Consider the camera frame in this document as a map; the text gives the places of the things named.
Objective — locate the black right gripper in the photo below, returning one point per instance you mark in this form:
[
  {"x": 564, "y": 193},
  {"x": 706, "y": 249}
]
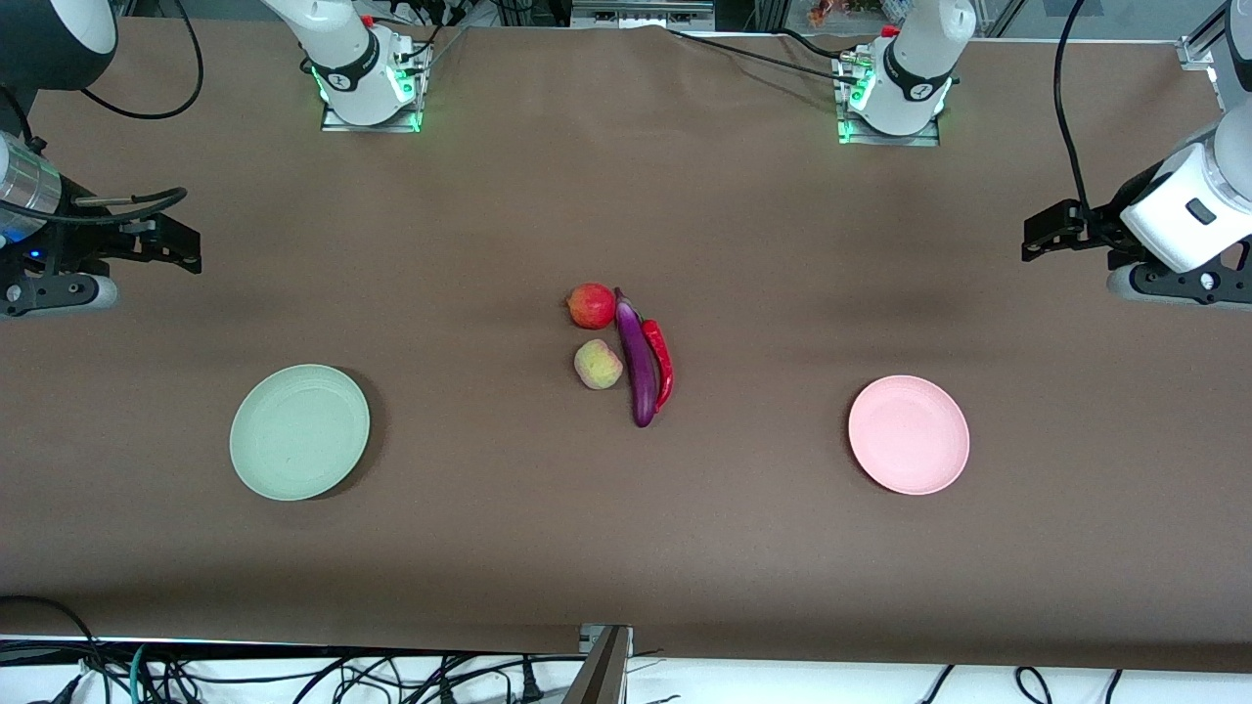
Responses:
[{"x": 86, "y": 245}]

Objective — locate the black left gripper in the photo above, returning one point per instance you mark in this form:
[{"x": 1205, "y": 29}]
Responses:
[{"x": 1094, "y": 229}]

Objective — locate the red chili pepper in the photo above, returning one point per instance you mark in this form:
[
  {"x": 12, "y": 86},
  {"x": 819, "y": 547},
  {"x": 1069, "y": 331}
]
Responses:
[{"x": 666, "y": 376}]

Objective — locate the red apple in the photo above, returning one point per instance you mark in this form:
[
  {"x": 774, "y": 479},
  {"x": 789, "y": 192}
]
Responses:
[{"x": 590, "y": 306}]

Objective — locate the purple eggplant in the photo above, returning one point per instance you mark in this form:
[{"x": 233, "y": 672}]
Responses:
[{"x": 641, "y": 376}]

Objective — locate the yellow-green peach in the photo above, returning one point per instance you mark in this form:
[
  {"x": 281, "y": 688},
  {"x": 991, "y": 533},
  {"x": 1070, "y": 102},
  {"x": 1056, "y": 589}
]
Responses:
[{"x": 598, "y": 365}]

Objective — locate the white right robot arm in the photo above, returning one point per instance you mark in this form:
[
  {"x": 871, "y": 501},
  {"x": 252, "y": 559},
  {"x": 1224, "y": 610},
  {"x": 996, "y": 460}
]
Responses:
[{"x": 342, "y": 59}]

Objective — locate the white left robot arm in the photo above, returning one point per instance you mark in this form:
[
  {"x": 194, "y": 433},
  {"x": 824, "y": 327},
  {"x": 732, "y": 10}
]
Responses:
[{"x": 919, "y": 59}]

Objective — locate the green round plate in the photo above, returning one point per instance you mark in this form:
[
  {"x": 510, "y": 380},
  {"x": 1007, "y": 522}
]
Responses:
[{"x": 298, "y": 435}]

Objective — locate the pink round plate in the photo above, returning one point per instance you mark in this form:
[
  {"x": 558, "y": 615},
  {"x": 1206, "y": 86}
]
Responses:
[{"x": 910, "y": 435}]

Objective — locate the colourful background toys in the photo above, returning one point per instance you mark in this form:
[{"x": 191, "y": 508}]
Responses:
[{"x": 846, "y": 12}]

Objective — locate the grey background device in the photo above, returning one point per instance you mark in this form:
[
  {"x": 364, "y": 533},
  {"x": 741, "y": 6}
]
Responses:
[{"x": 641, "y": 12}]

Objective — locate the brown table cover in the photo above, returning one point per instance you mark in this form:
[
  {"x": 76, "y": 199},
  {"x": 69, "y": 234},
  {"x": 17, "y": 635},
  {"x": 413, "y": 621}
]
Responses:
[{"x": 626, "y": 548}]

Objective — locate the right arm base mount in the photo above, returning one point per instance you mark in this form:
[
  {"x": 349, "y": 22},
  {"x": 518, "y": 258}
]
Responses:
[{"x": 337, "y": 122}]

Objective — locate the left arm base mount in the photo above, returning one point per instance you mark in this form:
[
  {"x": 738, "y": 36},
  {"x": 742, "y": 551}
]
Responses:
[{"x": 856, "y": 137}]

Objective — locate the aluminium frame corner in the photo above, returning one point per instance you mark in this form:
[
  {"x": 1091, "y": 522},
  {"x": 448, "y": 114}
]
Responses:
[{"x": 1198, "y": 51}]

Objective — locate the grey metal camera post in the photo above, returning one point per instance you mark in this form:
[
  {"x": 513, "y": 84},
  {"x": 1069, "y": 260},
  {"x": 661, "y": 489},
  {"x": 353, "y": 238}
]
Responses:
[{"x": 602, "y": 675}]

